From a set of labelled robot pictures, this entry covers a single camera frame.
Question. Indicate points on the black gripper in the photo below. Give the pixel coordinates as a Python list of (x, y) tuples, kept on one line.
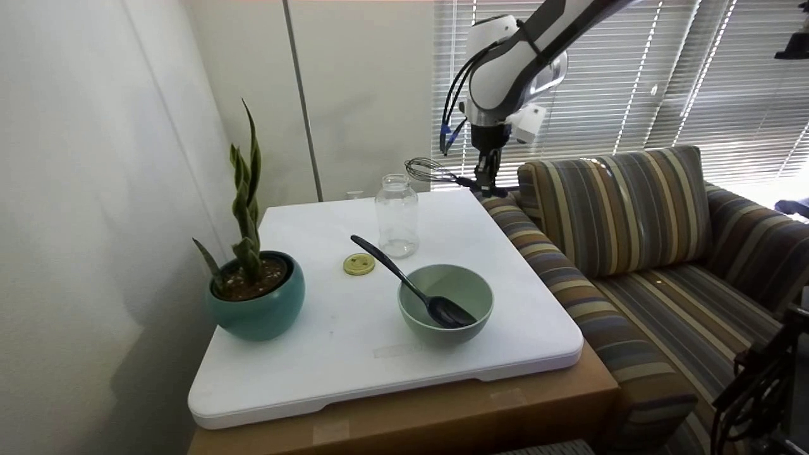
[(492, 142)]

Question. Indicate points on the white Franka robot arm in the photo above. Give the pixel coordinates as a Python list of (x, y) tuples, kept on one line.
[(515, 60)]

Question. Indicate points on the green ceramic bowl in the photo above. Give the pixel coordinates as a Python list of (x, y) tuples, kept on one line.
[(459, 291)]

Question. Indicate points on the clear glass jar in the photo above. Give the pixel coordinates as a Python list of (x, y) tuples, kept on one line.
[(399, 219)]

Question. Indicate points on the black plastic spoon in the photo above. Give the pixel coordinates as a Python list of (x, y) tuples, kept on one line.
[(395, 272)]

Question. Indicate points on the striped sofa cushion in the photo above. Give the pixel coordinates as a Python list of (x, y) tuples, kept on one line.
[(615, 212)]

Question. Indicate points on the yellow jar lid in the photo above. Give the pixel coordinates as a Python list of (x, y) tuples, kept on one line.
[(359, 265)]

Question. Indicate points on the striped fabric sofa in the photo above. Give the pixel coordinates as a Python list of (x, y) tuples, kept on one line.
[(674, 319)]

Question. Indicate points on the green snake plant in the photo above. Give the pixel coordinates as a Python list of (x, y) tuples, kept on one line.
[(246, 204)]

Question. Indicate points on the brown cardboard box base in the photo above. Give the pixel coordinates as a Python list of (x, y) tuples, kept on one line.
[(439, 419)]

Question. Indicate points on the teal ceramic plant pot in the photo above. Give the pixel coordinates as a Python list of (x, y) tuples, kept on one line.
[(256, 318)]

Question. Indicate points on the white window blinds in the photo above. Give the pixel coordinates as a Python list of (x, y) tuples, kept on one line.
[(742, 84)]

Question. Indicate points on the blue fabric item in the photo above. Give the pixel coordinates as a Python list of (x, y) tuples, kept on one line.
[(796, 209)]

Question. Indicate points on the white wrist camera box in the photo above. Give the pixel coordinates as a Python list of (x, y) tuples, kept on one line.
[(529, 124)]

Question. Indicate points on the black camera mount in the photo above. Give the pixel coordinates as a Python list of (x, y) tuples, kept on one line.
[(797, 43)]

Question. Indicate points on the black metal frame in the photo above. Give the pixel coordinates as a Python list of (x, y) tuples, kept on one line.
[(760, 381)]

